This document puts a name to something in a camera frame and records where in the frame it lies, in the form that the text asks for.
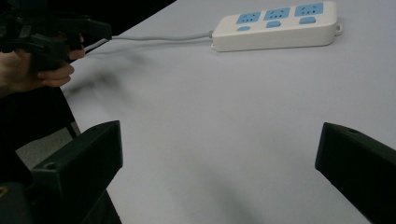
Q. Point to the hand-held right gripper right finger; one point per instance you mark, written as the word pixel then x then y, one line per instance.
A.
pixel 358 165

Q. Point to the white power strip blue sockets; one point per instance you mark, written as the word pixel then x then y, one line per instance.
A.
pixel 277 28

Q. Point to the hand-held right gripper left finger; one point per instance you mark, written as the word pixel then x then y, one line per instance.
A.
pixel 84 161

